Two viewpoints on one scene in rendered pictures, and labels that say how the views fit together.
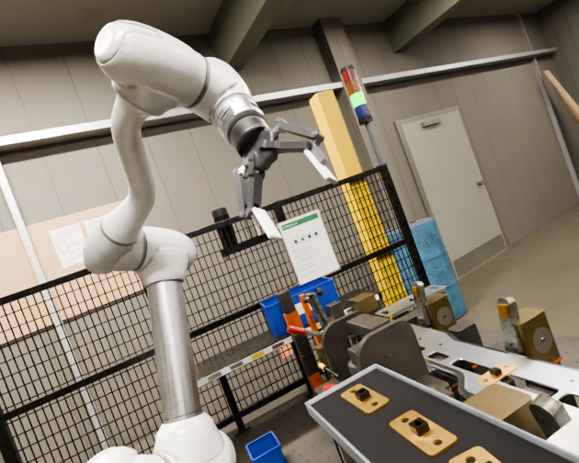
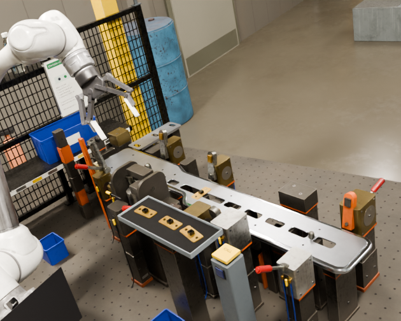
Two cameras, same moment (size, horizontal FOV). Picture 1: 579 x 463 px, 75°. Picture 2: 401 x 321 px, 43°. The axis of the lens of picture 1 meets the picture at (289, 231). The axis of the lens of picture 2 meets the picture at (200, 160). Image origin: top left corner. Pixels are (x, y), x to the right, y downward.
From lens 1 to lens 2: 1.13 m
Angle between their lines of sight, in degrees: 33
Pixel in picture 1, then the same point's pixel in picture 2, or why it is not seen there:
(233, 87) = (76, 44)
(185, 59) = (58, 40)
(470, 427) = (186, 220)
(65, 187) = not seen: outside the picture
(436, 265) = (170, 71)
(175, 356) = (0, 190)
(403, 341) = (159, 181)
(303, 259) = (65, 94)
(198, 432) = (23, 235)
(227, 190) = not seen: outside the picture
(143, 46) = (42, 42)
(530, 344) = (220, 175)
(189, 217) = not seen: outside the picture
